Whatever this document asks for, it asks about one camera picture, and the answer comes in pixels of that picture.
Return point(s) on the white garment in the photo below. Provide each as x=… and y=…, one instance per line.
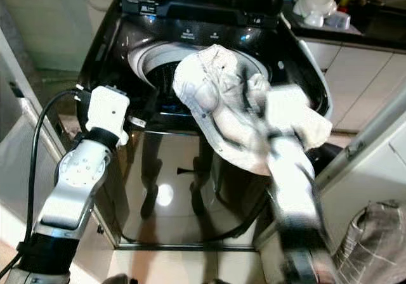
x=209, y=87

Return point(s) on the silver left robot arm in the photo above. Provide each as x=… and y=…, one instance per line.
x=79, y=170

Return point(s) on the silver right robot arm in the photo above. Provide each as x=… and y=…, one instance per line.
x=292, y=195

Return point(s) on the black top-load washing machine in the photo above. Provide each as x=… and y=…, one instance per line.
x=165, y=189

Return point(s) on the grey glass door panel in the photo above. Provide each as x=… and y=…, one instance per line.
x=16, y=163

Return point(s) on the white kitchen cabinet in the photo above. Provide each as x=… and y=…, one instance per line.
x=361, y=81

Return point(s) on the clear plastic container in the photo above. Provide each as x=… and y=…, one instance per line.
x=337, y=19

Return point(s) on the stacked white bowls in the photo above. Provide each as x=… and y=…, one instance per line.
x=317, y=2

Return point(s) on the black countertop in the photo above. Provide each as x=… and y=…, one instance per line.
x=380, y=29

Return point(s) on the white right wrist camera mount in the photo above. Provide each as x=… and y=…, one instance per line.
x=285, y=109

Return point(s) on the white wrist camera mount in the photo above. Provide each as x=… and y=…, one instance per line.
x=285, y=109
x=108, y=109

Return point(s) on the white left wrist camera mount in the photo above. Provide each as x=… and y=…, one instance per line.
x=108, y=109

